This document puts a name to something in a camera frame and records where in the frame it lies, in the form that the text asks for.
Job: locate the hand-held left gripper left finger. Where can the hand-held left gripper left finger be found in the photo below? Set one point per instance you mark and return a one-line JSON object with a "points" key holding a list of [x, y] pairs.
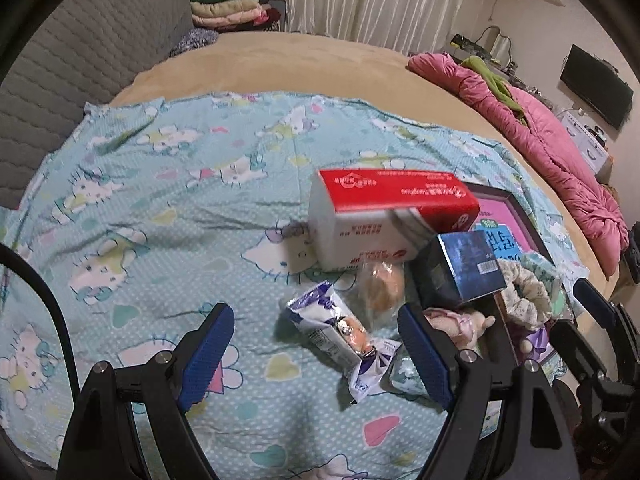
{"points": [[207, 355]]}

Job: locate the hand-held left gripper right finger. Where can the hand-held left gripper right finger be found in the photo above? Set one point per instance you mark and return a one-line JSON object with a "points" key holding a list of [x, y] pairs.
{"points": [[425, 355]]}

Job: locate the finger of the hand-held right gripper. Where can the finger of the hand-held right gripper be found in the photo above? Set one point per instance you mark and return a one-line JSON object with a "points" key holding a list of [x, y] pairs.
{"points": [[575, 345], [595, 305]]}

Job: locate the beige plush toy purple dress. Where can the beige plush toy purple dress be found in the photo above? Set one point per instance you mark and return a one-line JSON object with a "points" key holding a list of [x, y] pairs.
{"points": [[540, 336]]}

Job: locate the small pink plush doll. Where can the small pink plush doll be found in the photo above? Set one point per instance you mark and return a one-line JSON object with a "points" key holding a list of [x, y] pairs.
{"points": [[460, 327]]}

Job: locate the cream lace scrunchie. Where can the cream lace scrunchie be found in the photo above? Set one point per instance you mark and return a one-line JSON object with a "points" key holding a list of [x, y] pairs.
{"points": [[515, 272]]}

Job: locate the purple framed tray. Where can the purple framed tray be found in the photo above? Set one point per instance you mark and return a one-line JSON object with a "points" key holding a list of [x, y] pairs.
{"points": [[490, 191]]}

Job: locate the pale green packet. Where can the pale green packet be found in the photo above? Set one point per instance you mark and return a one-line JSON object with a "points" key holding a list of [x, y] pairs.
{"points": [[405, 372]]}

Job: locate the white purple snack packet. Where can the white purple snack packet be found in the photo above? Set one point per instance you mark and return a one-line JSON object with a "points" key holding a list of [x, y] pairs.
{"points": [[320, 315], [370, 370]]}

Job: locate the bread in clear packet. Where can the bread in clear packet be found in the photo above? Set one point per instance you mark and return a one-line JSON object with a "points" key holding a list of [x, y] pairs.
{"points": [[382, 285]]}

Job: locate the dark blue box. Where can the dark blue box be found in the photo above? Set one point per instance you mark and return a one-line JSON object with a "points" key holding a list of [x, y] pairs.
{"points": [[470, 270]]}

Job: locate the pink book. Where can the pink book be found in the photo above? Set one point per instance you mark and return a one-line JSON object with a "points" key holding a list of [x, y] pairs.
{"points": [[500, 210]]}

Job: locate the pink quilt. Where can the pink quilt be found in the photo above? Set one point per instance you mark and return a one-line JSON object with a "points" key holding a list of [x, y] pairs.
{"points": [[565, 160]]}

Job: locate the cartoon cat printed blanket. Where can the cartoon cat printed blanket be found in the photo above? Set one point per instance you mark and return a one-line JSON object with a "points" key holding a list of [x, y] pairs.
{"points": [[150, 210]]}

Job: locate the red white tissue pack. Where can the red white tissue pack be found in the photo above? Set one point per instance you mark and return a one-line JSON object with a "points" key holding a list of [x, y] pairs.
{"points": [[390, 195]]}

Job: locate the white drawer cabinet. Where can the white drawer cabinet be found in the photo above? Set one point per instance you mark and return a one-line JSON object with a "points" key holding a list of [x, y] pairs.
{"points": [[585, 140]]}

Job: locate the green cloth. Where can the green cloth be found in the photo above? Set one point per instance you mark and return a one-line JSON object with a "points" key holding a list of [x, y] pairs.
{"points": [[492, 82]]}

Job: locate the black electronic device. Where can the black electronic device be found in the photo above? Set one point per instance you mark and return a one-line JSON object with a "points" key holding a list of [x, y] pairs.
{"points": [[465, 43]]}

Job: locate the dark patterned cloth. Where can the dark patterned cloth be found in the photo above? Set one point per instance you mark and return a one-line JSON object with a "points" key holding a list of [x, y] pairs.
{"points": [[197, 40]]}

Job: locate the grey quilted cover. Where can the grey quilted cover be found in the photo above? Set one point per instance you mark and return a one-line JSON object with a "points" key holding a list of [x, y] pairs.
{"points": [[90, 50]]}

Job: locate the pile of folded clothes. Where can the pile of folded clothes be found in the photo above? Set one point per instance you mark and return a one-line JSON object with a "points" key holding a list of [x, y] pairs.
{"points": [[225, 10]]}

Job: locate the white curtain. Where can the white curtain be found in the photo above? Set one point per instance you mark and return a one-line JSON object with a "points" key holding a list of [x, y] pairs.
{"points": [[350, 0]]}

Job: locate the black wall television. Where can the black wall television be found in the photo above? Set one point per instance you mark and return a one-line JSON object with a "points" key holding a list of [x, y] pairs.
{"points": [[595, 85]]}

